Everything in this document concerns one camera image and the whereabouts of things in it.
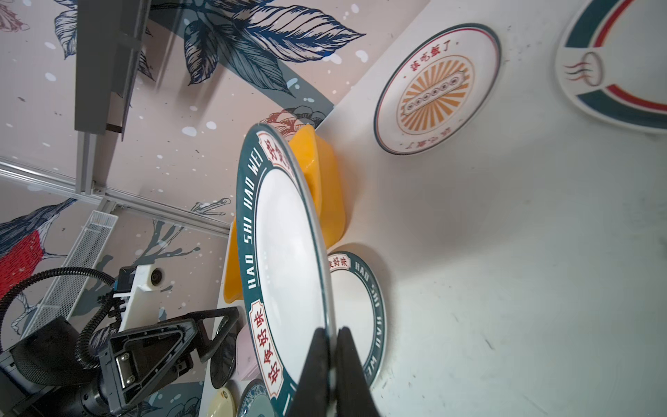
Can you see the small orange sunburst plate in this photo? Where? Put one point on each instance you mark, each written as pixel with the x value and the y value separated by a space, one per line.
pixel 437 89

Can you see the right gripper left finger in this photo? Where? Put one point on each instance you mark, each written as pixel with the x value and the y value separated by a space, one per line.
pixel 312 394

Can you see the pale yellow plate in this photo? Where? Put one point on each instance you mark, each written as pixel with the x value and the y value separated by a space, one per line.
pixel 222 403

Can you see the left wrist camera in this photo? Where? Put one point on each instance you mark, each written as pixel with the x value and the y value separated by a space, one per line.
pixel 142 302

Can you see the small green rim plate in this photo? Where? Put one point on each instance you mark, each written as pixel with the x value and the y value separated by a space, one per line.
pixel 360 306

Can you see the yellow plastic bin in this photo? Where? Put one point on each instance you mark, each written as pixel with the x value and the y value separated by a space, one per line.
pixel 319 166

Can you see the large green rim plate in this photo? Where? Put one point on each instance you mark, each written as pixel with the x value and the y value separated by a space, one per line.
pixel 284 277

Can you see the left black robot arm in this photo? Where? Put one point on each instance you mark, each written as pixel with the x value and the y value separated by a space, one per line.
pixel 56 370

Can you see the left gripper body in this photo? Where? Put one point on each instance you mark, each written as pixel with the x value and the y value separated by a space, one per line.
pixel 138 362

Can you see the pink rectangular box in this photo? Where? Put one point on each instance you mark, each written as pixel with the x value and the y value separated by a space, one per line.
pixel 247 368

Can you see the black wall basket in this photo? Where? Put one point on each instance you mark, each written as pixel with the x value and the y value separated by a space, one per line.
pixel 109 43

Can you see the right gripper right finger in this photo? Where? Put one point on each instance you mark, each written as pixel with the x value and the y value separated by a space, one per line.
pixel 352 394

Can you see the teal patterned plate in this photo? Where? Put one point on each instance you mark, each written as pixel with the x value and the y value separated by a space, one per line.
pixel 255 401

